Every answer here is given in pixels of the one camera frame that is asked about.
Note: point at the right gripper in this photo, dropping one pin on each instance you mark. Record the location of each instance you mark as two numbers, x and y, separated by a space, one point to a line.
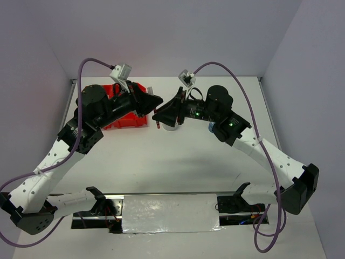
167 113

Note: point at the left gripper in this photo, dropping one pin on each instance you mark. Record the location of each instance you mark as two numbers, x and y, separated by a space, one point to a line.
151 101

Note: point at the red pen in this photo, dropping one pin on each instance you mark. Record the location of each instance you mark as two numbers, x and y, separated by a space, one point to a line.
157 122

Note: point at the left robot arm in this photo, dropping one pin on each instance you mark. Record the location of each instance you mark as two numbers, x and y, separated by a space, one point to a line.
32 206

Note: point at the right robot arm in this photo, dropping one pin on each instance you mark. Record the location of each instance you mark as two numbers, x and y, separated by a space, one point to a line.
294 183

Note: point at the large clear tape roll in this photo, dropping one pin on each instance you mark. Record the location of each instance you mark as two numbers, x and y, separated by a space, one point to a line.
169 128

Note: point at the red compartment bin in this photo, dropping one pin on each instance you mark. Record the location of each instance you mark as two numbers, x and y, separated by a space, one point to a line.
128 121

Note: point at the blue round tub far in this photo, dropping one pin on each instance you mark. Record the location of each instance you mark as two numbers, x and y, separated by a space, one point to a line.
210 127

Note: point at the silver foil sheet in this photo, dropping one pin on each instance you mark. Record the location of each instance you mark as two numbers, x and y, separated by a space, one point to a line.
152 214

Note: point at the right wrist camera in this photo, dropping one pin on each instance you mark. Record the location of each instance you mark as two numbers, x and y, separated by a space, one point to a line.
187 78

